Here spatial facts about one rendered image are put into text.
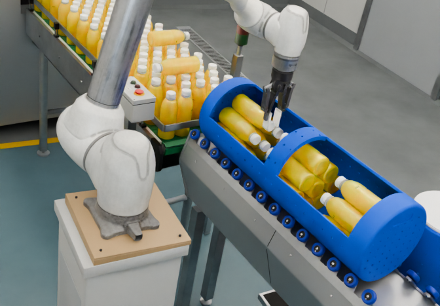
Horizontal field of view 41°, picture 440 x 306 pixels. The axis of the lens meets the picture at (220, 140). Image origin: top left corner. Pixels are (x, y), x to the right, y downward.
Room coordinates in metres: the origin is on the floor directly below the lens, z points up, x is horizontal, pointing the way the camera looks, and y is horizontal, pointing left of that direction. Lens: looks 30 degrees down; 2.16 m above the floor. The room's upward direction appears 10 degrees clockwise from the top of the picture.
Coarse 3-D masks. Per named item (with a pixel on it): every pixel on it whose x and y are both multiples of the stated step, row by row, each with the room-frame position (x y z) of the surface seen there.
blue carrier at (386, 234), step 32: (224, 96) 2.05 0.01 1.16; (256, 96) 2.15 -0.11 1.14; (288, 128) 2.00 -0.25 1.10; (256, 160) 1.71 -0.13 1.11; (352, 160) 1.71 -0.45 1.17; (288, 192) 1.57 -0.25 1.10; (384, 192) 1.62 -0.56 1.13; (320, 224) 1.45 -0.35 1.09; (384, 224) 1.35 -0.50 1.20; (416, 224) 1.45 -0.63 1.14; (352, 256) 1.34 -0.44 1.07; (384, 256) 1.39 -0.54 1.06
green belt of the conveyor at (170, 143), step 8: (40, 16) 3.18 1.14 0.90; (48, 24) 3.09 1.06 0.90; (64, 40) 2.91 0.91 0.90; (72, 48) 2.82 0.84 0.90; (80, 56) 2.74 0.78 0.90; (88, 64) 2.66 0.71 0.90; (152, 128) 2.15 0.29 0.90; (192, 128) 2.21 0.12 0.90; (176, 136) 2.12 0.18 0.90; (184, 136) 2.14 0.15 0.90; (168, 144) 2.06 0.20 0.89; (176, 144) 2.08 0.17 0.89; (168, 152) 2.04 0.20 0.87; (176, 152) 2.08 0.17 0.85
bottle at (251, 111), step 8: (240, 96) 2.01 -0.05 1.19; (232, 104) 2.01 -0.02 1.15; (240, 104) 1.98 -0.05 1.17; (248, 104) 1.97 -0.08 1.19; (256, 104) 1.97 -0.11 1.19; (240, 112) 1.97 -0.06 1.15; (248, 112) 1.94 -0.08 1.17; (256, 112) 1.92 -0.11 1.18; (264, 112) 1.92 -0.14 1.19; (248, 120) 1.93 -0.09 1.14; (256, 120) 1.90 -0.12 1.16; (264, 128) 1.89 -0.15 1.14
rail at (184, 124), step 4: (192, 120) 2.14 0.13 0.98; (196, 120) 2.15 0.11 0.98; (168, 124) 2.07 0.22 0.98; (172, 124) 2.08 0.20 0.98; (176, 124) 2.09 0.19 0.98; (180, 124) 2.10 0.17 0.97; (184, 124) 2.11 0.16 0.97; (188, 124) 2.13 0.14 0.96; (192, 124) 2.14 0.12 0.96; (196, 124) 2.15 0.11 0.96; (164, 128) 2.06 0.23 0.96; (168, 128) 2.07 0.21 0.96; (172, 128) 2.08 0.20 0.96; (176, 128) 2.09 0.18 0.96; (180, 128) 2.10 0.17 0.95
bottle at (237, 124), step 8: (224, 112) 1.98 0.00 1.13; (232, 112) 1.97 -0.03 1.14; (224, 120) 1.95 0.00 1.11; (232, 120) 1.93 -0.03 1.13; (240, 120) 1.92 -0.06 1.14; (232, 128) 1.91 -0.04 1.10; (240, 128) 1.88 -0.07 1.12; (248, 128) 1.88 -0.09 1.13; (240, 136) 1.87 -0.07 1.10; (248, 136) 1.86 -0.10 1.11
